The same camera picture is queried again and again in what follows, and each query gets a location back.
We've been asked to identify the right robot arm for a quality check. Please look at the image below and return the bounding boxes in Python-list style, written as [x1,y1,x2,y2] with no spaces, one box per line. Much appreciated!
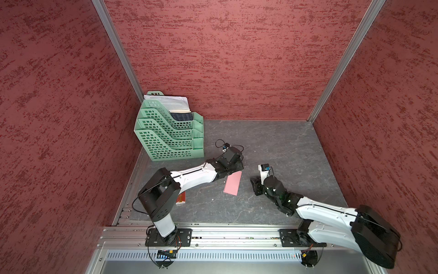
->
[250,175,403,269]

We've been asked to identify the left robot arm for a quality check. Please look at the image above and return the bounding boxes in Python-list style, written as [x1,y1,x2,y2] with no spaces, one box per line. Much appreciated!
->
[137,146,244,245]

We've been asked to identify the red pencil box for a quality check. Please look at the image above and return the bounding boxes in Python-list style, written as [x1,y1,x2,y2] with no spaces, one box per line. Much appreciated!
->
[176,192,186,206]

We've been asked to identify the dark blue book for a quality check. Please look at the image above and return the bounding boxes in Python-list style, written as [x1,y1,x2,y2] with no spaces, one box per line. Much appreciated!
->
[170,112,193,121]

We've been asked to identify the green plastic file organizer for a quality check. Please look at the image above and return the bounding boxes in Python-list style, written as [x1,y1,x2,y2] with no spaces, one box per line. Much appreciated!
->
[134,91,204,161]

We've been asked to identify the white papers in organizer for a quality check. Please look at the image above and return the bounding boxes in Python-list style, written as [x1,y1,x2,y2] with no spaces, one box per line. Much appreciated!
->
[144,95,191,113]

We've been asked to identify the perforated metal vent strip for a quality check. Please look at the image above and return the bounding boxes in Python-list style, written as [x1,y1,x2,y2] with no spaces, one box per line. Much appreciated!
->
[105,249,303,263]

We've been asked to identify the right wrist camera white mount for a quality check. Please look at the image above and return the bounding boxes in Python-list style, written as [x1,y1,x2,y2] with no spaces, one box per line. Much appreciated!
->
[258,164,274,185]

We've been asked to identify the left camera black cable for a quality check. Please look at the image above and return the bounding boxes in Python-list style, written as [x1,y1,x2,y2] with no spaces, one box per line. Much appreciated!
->
[214,139,245,154]

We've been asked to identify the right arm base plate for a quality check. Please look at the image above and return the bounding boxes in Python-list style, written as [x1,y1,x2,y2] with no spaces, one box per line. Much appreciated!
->
[278,229,327,248]

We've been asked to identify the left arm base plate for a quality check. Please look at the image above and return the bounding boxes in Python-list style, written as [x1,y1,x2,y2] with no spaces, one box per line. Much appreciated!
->
[145,227,193,248]

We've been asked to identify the aluminium front rail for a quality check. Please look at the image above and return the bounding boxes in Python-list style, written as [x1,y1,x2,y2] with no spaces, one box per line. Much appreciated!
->
[97,224,375,250]

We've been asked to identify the left corner aluminium post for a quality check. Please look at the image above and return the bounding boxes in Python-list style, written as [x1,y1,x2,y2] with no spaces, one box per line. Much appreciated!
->
[92,0,144,103]

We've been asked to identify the corner aluminium post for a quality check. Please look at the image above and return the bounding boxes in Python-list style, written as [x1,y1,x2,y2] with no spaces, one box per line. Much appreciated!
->
[307,0,386,123]
[92,0,144,103]

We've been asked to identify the right corner aluminium post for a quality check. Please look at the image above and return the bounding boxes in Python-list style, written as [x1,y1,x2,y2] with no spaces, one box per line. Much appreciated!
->
[307,0,386,123]

